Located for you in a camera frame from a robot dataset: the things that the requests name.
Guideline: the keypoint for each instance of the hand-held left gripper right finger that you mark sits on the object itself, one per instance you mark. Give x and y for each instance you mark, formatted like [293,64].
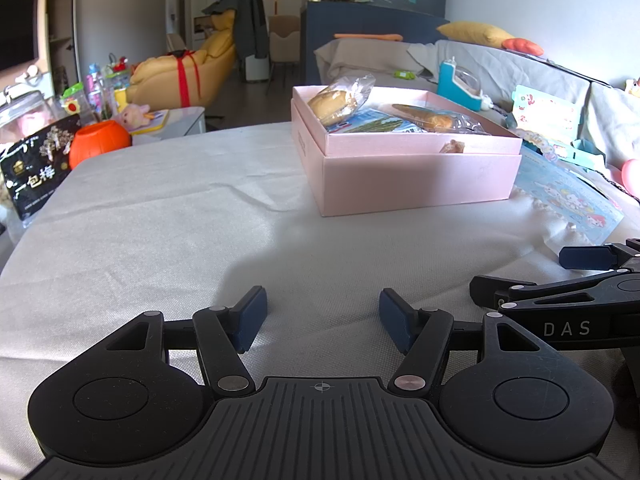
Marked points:
[395,322]

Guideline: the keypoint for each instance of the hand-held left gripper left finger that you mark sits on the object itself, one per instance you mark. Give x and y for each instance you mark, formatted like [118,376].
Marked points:
[250,320]

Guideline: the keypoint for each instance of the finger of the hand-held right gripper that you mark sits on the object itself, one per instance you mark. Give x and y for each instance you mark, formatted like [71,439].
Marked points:
[585,256]
[492,287]

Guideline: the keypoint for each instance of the pink cardboard box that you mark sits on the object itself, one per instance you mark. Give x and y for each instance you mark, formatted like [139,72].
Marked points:
[415,180]

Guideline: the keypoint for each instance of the long pastry packet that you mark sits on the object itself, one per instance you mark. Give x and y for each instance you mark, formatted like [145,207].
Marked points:
[430,116]

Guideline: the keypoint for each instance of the green striped snack packet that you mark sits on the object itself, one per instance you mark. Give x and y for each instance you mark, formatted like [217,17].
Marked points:
[380,122]

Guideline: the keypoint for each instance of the small bread packet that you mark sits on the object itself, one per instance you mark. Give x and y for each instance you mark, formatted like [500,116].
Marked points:
[330,102]

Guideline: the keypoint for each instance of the cartoon printed mat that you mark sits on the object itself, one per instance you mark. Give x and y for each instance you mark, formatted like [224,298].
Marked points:
[565,195]

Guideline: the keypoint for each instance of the pink round toy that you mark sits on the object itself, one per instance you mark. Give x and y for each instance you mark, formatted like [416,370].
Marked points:
[632,175]

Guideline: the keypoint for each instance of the teal paper box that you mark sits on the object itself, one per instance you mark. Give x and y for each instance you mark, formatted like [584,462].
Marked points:
[587,155]

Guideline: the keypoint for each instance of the white tablecloth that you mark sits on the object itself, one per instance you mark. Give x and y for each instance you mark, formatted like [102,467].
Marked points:
[175,235]

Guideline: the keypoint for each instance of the small brown box charm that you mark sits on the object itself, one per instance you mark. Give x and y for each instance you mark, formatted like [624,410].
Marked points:
[452,146]

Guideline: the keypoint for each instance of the cartoon printed paper box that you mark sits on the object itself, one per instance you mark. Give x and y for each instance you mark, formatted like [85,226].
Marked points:
[545,110]

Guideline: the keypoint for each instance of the small beige plush toy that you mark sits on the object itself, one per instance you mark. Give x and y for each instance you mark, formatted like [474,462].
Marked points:
[634,87]

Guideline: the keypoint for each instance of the teal white toy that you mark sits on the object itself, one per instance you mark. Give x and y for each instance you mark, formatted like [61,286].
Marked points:
[450,85]

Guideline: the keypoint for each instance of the white side table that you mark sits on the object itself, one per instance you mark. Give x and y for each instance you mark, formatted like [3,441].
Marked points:
[185,122]

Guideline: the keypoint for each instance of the orange pillow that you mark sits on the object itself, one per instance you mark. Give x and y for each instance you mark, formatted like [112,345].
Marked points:
[522,46]

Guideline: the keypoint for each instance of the yellow notebook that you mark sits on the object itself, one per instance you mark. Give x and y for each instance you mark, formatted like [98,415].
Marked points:
[159,120]

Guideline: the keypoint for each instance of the small green toy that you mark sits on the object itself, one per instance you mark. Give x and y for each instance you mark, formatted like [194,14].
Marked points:
[404,75]

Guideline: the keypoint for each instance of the orange pumpkin bucket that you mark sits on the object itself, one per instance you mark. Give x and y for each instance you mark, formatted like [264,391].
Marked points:
[97,142]

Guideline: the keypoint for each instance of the pink plush toy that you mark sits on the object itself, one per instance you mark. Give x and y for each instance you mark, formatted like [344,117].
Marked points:
[132,116]

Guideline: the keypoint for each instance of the yellow pillow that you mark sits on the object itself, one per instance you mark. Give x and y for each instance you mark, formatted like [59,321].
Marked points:
[475,34]

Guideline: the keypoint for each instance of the white floor appliance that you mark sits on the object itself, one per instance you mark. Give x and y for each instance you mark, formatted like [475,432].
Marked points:
[257,69]

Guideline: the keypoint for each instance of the red ribbon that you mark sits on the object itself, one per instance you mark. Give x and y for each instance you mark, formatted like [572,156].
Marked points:
[184,77]

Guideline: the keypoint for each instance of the yellow cup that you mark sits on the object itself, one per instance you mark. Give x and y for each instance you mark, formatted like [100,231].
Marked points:
[120,101]

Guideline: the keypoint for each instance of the yellow sofa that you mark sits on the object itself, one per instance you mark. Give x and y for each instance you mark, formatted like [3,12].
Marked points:
[160,80]

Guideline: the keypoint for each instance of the black snack bag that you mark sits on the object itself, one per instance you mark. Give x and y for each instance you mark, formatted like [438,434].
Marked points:
[35,175]

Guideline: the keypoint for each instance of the grey covered sofa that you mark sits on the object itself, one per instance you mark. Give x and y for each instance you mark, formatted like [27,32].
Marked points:
[360,60]

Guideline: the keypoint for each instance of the long orange toy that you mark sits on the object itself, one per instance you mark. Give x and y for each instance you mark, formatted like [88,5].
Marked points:
[367,37]

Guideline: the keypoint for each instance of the beige chair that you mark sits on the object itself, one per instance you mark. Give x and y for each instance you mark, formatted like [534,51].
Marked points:
[285,42]

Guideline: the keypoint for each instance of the clear colourful bottle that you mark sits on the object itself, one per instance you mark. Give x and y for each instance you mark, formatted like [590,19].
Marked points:
[93,87]

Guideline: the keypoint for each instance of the red-topped toy bottle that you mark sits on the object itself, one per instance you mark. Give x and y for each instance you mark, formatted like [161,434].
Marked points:
[117,72]

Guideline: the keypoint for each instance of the blue cabinet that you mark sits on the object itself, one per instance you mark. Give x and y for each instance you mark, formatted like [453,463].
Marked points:
[375,19]

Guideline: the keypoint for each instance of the dark hanging coat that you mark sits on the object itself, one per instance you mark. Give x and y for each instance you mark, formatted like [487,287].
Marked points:
[250,20]

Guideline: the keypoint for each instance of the glass jar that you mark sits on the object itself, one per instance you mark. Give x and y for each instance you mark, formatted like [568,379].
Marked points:
[25,120]

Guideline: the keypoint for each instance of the wooden shelf unit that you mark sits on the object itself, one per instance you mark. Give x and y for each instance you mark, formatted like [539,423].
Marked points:
[60,10]

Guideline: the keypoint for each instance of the black television screen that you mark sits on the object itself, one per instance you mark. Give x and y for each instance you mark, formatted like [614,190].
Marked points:
[17,10]

